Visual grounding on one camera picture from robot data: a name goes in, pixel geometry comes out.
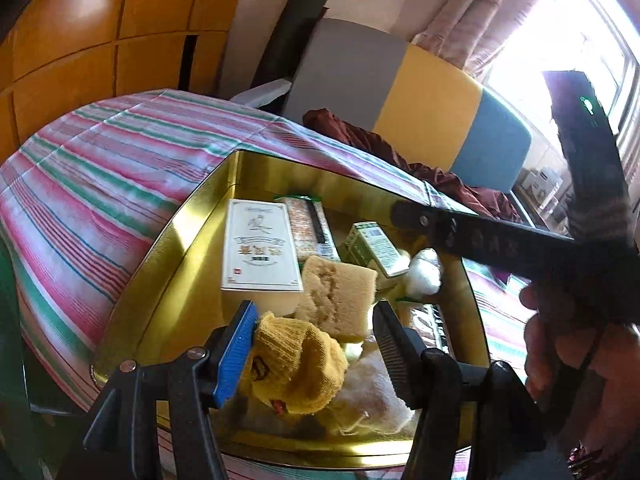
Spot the white appliance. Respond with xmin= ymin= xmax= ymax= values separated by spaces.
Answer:
xmin=525 ymin=167 xmax=563 ymax=198

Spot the white cardboard box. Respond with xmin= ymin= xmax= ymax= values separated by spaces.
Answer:
xmin=221 ymin=199 xmax=305 ymax=311

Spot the black upright post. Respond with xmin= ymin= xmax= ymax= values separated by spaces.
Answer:
xmin=250 ymin=0 xmax=328 ymax=111

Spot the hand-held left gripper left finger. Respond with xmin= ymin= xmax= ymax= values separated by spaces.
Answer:
xmin=55 ymin=300 xmax=258 ymax=480

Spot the beige sponge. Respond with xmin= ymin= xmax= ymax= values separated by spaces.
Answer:
xmin=294 ymin=255 xmax=379 ymax=345

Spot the snack bar packet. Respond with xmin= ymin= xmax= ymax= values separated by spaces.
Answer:
xmin=397 ymin=297 xmax=456 ymax=356
xmin=274 ymin=192 xmax=342 ymax=263

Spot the person's right hand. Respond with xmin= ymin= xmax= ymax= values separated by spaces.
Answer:
xmin=519 ymin=282 xmax=640 ymax=441

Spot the pink green striped bedsheet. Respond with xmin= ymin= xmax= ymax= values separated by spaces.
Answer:
xmin=0 ymin=88 xmax=543 ymax=480

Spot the bright window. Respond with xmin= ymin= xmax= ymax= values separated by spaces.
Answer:
xmin=480 ymin=0 xmax=640 ymax=126

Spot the white pillow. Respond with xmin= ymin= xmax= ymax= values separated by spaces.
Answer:
xmin=231 ymin=77 xmax=293 ymax=111

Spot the orange wooden wardrobe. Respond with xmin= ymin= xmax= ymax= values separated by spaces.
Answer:
xmin=0 ymin=0 xmax=256 ymax=161

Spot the white sock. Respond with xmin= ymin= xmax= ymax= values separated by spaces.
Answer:
xmin=325 ymin=337 xmax=416 ymax=436

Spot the white cotton ball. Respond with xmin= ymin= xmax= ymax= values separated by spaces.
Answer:
xmin=404 ymin=248 xmax=443 ymax=295

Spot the pink patterned curtain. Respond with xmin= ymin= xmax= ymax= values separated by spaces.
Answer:
xmin=412 ymin=0 xmax=566 ymax=83

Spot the grey yellow blue headboard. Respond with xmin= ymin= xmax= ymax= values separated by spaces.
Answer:
xmin=282 ymin=17 xmax=532 ymax=193

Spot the dark green object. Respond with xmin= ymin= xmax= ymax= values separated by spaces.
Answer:
xmin=0 ymin=240 xmax=43 ymax=480

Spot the green cardboard box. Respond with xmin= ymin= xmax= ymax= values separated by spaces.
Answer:
xmin=342 ymin=221 xmax=412 ymax=278

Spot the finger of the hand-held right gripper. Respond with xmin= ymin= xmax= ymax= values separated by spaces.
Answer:
xmin=389 ymin=199 xmax=576 ymax=281

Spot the gold metal tray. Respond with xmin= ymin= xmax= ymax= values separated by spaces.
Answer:
xmin=90 ymin=149 xmax=491 ymax=468

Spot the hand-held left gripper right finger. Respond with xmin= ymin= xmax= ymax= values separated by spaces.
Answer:
xmin=372 ymin=301 xmax=548 ymax=480

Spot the yellow sock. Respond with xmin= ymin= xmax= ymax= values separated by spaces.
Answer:
xmin=240 ymin=311 xmax=349 ymax=416

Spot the maroon blanket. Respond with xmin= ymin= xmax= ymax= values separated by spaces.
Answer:
xmin=302 ymin=108 xmax=523 ymax=223

